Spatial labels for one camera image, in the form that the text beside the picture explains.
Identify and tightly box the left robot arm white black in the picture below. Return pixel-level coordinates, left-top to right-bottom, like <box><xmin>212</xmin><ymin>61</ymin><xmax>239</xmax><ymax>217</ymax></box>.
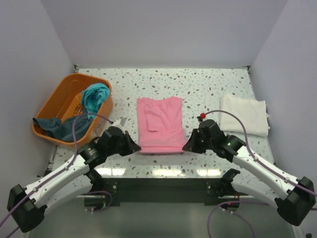
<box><xmin>7</xmin><ymin>125</ymin><xmax>141</xmax><ymax>233</ymax></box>

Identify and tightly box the turquoise t shirt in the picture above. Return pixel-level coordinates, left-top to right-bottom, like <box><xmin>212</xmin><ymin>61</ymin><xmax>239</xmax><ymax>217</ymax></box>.
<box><xmin>80</xmin><ymin>83</ymin><xmax>110</xmax><ymax>119</ymax></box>

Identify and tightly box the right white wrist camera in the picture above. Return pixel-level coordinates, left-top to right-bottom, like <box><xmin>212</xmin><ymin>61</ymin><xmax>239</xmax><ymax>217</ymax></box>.
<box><xmin>197</xmin><ymin>113</ymin><xmax>206</xmax><ymax>122</ymax></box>

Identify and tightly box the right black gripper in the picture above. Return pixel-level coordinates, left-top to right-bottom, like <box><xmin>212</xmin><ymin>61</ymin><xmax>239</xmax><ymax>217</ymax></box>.
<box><xmin>183</xmin><ymin>128</ymin><xmax>215</xmax><ymax>154</ymax></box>

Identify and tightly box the orange plastic laundry basket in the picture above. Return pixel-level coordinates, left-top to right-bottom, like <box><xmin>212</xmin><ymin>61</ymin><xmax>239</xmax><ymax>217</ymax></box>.
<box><xmin>32</xmin><ymin>73</ymin><xmax>113</xmax><ymax>149</ymax></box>

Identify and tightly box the dark teal t shirt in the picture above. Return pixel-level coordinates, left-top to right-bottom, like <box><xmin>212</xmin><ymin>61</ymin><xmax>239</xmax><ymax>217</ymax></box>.
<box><xmin>33</xmin><ymin>116</ymin><xmax>93</xmax><ymax>142</ymax></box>

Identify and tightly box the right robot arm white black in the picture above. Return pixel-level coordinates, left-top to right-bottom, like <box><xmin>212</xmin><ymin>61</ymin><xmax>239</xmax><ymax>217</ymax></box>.
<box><xmin>183</xmin><ymin>119</ymin><xmax>316</xmax><ymax>226</ymax></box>

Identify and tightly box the pink t shirt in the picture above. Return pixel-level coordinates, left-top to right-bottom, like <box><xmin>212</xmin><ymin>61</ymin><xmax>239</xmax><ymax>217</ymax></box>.
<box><xmin>137</xmin><ymin>97</ymin><xmax>186</xmax><ymax>154</ymax></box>

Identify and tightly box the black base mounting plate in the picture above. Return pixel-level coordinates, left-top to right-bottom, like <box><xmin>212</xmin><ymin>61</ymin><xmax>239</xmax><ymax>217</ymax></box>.
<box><xmin>74</xmin><ymin>177</ymin><xmax>250</xmax><ymax>208</ymax></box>

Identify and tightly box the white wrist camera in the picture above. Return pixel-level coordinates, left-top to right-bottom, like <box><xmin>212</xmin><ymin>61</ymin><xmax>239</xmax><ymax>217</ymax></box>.
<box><xmin>197</xmin><ymin>113</ymin><xmax>206</xmax><ymax>122</ymax></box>
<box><xmin>111</xmin><ymin>117</ymin><xmax>127</xmax><ymax>132</ymax></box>

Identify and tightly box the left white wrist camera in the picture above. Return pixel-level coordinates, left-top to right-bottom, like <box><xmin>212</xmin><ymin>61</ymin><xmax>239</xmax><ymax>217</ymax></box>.
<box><xmin>111</xmin><ymin>117</ymin><xmax>127</xmax><ymax>132</ymax></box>

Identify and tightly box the folded white t shirt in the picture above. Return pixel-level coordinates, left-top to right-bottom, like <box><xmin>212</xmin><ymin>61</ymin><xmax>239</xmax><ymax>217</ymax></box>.
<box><xmin>219</xmin><ymin>94</ymin><xmax>269</xmax><ymax>137</ymax></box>

